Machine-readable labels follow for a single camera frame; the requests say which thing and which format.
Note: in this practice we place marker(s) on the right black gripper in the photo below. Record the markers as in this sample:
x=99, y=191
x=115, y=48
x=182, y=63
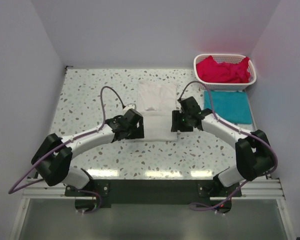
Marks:
x=176, y=124

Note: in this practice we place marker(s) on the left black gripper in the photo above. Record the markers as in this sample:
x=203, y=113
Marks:
x=138, y=132

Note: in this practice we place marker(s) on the white t shirt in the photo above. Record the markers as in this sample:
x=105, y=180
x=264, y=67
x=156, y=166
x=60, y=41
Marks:
x=156, y=102

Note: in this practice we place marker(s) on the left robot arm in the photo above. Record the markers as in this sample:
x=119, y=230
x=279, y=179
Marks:
x=53, y=158

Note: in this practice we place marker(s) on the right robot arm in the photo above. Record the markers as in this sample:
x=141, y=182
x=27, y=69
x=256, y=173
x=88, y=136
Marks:
x=254, y=156

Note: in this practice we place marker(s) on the folded teal t shirt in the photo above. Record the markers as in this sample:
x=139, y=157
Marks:
x=232, y=106

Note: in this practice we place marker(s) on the red t shirt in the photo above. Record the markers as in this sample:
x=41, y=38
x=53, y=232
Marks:
x=210, y=71

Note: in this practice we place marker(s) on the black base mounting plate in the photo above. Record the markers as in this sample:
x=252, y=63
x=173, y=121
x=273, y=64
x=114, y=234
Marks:
x=198, y=194

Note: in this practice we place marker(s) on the white plastic laundry basket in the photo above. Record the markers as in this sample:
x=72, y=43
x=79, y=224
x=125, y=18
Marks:
x=227, y=58

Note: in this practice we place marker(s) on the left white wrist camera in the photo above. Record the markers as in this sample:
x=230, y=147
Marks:
x=129, y=106

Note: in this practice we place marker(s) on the aluminium frame rail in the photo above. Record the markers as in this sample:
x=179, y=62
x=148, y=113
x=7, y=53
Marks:
x=259, y=189

